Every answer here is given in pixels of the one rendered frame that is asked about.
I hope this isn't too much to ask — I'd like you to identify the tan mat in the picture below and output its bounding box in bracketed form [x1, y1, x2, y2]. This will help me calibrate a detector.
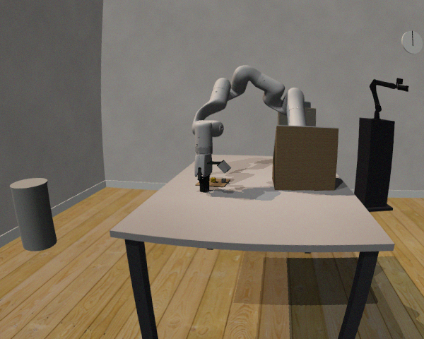
[195, 178, 230, 187]

